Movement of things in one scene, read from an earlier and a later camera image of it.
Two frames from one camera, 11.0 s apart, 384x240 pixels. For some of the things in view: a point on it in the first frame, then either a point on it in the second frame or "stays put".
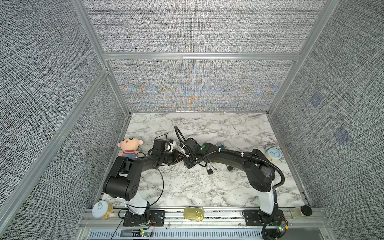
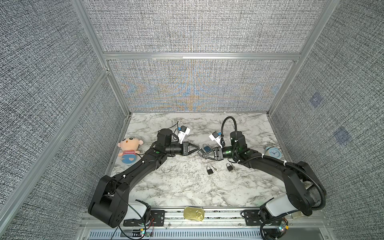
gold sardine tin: x=195 y=213 stays put
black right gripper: x=188 y=165 to x=219 y=153
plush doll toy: x=129 y=146 stays put
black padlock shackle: x=210 y=171 stays put
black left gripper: x=176 y=156 to x=185 y=148
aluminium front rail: x=214 y=219 stays put
